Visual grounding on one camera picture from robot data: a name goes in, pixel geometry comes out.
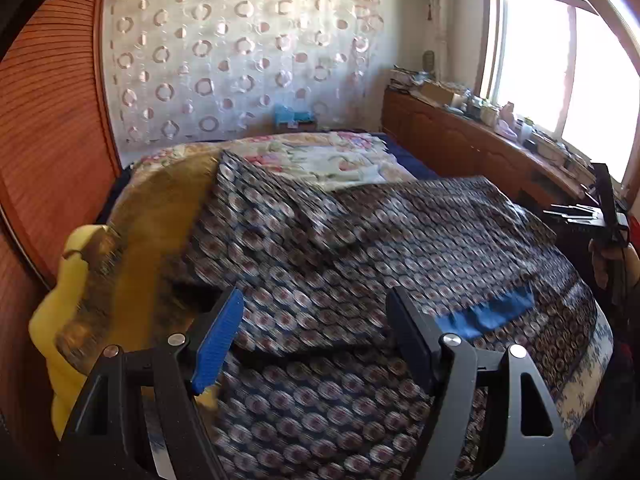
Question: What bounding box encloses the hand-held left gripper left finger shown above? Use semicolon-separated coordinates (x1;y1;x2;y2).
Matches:
60;285;246;480

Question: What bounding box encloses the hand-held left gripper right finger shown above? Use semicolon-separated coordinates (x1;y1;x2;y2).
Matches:
386;286;573;480

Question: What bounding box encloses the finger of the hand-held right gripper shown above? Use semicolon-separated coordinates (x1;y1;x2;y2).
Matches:
542;203;604;224

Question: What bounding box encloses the navy circle-patterned shirt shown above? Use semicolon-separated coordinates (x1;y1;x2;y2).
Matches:
185;150;616;480

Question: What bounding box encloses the person's right hand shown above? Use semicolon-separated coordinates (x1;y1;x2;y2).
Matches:
587;237;626;292

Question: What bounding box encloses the pink plastic bag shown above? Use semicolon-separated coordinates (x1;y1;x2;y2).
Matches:
495;102;519;139

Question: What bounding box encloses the golden brown blanket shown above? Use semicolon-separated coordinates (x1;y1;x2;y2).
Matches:
55;152;223;376

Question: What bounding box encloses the wooden side cabinet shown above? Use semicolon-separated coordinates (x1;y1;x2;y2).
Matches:
381;87;621;241

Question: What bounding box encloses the window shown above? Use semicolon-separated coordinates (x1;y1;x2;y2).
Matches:
475;0;640;186

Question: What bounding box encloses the yellow pillow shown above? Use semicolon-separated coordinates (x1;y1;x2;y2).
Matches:
27;224;221;442

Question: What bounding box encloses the blue and white floral sheet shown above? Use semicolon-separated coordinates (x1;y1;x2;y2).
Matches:
555;330;617;436

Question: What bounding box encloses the navy blanket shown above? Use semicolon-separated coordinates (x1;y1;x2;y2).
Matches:
370;132;442;182

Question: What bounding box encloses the cardboard box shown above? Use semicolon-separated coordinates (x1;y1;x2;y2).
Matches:
417;82;467;107

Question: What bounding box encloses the floral quilt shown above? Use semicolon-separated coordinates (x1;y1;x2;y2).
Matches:
130;130;418;194

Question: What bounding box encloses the blue plastic box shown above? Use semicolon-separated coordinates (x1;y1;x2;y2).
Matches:
272;105;317;134

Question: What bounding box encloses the white window curtain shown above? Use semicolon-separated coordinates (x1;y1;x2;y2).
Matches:
425;0;452;78

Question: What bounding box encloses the wooden slatted wardrobe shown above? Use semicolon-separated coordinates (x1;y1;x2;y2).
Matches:
0;0;123;461

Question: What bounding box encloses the sheer circle-print curtain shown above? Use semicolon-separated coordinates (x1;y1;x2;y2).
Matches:
102;0;387;147

